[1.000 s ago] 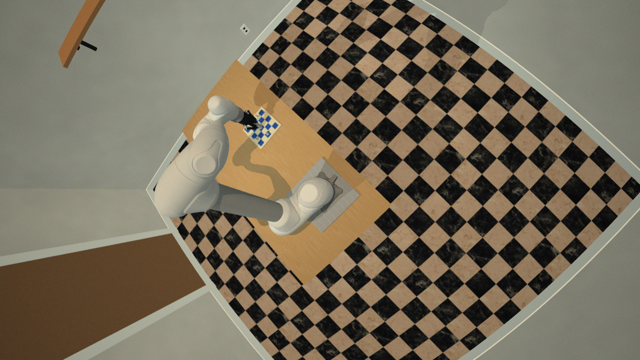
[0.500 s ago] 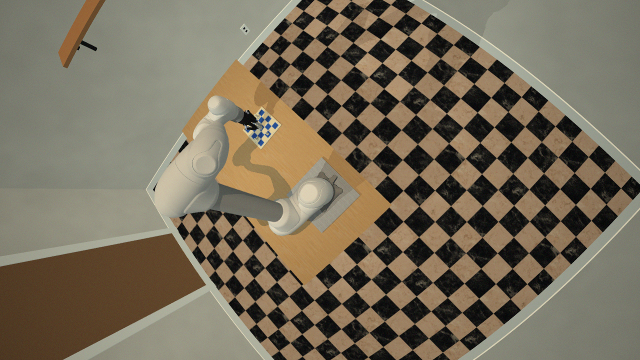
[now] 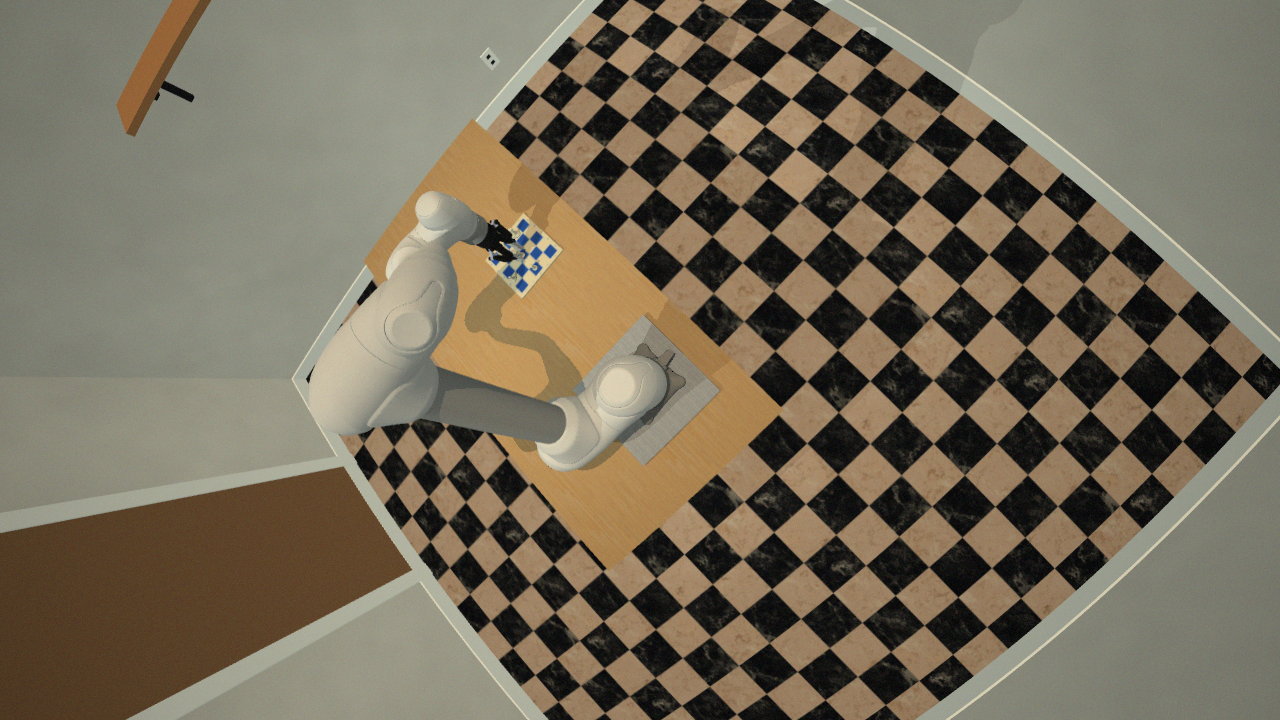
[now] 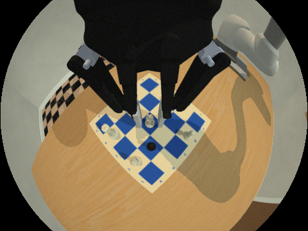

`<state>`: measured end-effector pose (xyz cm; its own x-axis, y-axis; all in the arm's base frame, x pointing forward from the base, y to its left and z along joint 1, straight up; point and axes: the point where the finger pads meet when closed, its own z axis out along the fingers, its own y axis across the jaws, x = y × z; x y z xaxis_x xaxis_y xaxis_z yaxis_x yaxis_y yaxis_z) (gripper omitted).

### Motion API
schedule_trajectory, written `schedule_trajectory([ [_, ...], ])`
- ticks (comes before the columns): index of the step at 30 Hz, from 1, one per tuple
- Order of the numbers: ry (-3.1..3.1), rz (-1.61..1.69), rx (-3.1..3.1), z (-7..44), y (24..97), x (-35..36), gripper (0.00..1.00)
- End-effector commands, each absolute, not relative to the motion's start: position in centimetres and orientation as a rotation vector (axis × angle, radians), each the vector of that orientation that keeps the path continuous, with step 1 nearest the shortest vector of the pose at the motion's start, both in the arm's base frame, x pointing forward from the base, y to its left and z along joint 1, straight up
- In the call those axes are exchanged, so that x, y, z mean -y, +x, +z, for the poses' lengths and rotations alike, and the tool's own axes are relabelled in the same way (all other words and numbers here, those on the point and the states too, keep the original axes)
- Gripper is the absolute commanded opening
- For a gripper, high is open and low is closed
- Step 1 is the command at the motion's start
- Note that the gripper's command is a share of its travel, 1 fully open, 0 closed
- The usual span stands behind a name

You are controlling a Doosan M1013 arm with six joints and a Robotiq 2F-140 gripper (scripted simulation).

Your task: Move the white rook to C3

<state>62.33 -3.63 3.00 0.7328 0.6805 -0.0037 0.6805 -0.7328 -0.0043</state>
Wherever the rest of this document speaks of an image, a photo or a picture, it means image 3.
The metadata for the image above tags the blue and cream chessboard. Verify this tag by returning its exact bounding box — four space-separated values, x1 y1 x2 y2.
485 214 563 299

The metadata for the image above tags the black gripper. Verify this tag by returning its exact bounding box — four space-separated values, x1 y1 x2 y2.
477 220 524 263

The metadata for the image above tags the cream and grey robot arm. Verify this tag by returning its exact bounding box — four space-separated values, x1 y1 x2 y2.
308 191 686 471

